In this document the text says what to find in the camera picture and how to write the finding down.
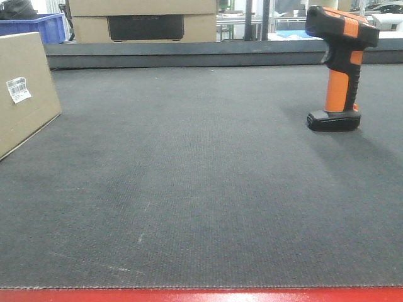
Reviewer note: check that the large cardboard box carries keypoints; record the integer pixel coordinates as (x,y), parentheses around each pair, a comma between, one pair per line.
(197,28)
(110,8)

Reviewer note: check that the white barcode label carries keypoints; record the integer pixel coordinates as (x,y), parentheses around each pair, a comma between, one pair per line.
(18,89)

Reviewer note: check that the large cardboard box lower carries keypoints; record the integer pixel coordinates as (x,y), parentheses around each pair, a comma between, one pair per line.
(197,28)

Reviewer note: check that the large cardboard box upper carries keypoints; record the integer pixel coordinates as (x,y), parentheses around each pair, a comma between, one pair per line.
(110,8)

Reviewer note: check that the orange black barcode scanner gun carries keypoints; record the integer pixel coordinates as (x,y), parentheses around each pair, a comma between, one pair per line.
(347,36)

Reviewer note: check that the brown cardboard package box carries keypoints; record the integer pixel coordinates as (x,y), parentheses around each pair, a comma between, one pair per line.
(29,100)

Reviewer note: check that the black vertical posts background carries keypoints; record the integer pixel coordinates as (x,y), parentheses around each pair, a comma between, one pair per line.
(262,20)

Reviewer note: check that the black bag in bin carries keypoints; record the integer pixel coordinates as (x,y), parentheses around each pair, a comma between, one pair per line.
(18,10)

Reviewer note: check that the blue plastic bin background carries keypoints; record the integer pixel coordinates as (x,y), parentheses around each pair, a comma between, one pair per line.
(50,27)

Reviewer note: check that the red metal work table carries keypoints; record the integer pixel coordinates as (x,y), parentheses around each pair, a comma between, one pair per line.
(308,294)

